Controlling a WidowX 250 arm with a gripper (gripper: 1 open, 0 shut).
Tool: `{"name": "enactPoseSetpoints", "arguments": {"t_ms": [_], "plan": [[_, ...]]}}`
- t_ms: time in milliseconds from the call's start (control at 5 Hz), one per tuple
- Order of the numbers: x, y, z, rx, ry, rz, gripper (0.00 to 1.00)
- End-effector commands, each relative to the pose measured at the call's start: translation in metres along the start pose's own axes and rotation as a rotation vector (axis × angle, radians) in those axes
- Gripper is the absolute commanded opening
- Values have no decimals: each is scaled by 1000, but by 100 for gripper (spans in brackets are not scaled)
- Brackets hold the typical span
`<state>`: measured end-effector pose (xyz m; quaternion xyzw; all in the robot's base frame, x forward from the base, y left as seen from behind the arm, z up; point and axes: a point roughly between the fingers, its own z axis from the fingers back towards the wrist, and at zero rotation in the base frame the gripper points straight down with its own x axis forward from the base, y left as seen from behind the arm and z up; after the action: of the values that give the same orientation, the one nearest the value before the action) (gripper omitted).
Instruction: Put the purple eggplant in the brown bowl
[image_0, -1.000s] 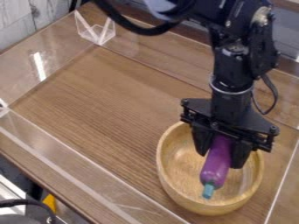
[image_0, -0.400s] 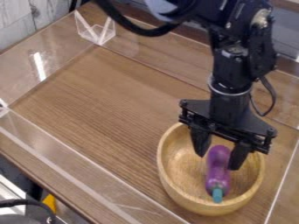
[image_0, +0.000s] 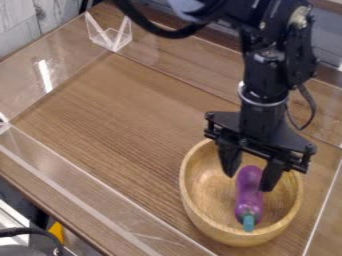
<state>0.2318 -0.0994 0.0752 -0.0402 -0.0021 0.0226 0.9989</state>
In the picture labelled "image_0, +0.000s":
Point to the yellow black device corner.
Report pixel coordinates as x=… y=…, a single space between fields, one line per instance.
x=68 y=239

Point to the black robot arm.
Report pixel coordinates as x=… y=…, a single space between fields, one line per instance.
x=274 y=30

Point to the brown wooden bowl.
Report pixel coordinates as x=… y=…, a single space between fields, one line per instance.
x=208 y=199

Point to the purple toy eggplant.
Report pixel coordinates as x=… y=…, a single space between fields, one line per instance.
x=248 y=204

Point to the clear acrylic corner bracket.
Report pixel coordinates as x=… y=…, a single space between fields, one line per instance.
x=112 y=39

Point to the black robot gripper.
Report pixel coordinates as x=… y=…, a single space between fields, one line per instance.
x=258 y=131

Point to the clear acrylic tray wall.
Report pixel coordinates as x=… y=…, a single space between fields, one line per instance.
x=115 y=225

